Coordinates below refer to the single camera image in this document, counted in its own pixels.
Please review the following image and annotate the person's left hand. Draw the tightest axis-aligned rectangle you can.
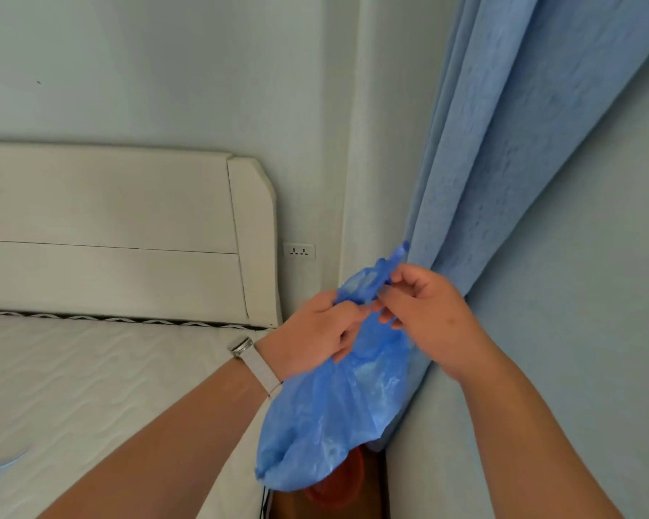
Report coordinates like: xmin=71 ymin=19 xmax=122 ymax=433
xmin=254 ymin=289 xmax=376 ymax=382

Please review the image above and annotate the person's right hand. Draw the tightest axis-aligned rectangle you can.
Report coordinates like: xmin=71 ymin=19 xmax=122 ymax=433
xmin=371 ymin=263 xmax=502 ymax=382

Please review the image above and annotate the blue plastic bag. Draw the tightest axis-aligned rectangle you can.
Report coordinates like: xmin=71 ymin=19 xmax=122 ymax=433
xmin=255 ymin=241 xmax=413 ymax=493

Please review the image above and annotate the person's right forearm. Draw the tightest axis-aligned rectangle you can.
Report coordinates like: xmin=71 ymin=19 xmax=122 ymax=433
xmin=456 ymin=346 xmax=626 ymax=519

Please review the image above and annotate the person's left forearm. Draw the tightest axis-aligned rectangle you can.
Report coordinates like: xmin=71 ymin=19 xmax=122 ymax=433
xmin=35 ymin=361 xmax=283 ymax=519

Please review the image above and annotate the white band wristwatch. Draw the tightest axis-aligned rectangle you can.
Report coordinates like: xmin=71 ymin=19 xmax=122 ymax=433
xmin=228 ymin=336 xmax=285 ymax=398

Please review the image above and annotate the red plastic bin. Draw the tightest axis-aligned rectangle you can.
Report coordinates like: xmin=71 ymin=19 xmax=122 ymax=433
xmin=302 ymin=445 xmax=366 ymax=509

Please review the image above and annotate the blue curtain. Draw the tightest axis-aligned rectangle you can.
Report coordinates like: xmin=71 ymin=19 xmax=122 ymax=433
xmin=378 ymin=0 xmax=649 ymax=456

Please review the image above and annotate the white bed headboard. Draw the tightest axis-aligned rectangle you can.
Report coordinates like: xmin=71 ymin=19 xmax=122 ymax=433
xmin=0 ymin=141 xmax=283 ymax=328

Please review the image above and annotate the white quilted mattress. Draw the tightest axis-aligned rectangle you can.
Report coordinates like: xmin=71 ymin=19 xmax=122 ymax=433
xmin=0 ymin=309 xmax=275 ymax=519

